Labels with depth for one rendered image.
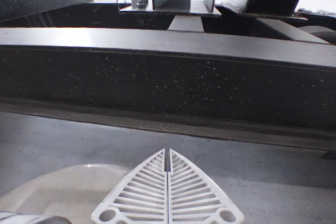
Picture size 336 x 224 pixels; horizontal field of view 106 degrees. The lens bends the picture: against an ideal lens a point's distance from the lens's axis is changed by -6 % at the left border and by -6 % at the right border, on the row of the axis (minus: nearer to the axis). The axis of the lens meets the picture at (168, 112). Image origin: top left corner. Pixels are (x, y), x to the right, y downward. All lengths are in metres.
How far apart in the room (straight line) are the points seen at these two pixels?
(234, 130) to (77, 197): 0.50
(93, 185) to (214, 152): 0.68
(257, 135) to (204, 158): 0.45
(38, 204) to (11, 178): 0.62
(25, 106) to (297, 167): 1.37
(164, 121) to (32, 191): 0.40
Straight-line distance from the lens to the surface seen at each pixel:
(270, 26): 0.63
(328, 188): 1.17
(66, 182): 0.50
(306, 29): 1.01
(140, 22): 1.18
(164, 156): 0.16
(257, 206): 0.88
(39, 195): 0.54
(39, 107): 0.68
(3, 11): 0.87
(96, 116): 0.51
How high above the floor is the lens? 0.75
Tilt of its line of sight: 44 degrees down
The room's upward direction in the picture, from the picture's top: 1 degrees clockwise
